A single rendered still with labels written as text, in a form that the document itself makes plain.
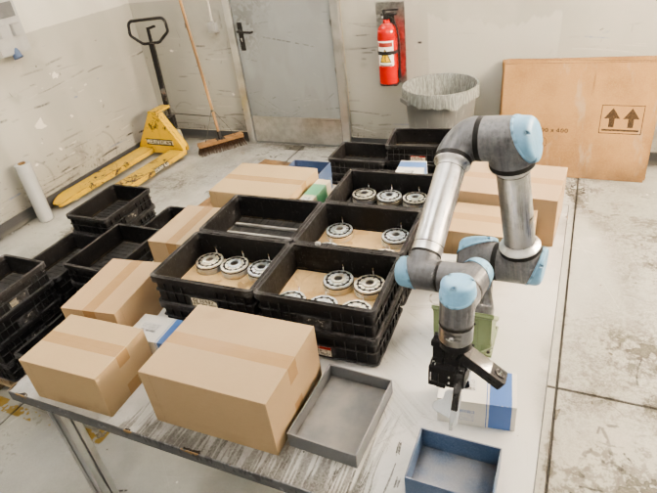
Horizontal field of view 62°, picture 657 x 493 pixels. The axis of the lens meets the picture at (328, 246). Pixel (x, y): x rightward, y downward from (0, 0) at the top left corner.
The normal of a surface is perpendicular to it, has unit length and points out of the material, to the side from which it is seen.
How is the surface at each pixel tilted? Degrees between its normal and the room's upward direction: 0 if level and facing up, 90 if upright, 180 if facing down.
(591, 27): 90
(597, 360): 0
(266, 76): 90
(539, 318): 0
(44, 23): 90
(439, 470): 0
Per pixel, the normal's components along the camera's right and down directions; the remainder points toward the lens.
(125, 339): -0.11, -0.84
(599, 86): -0.40, 0.39
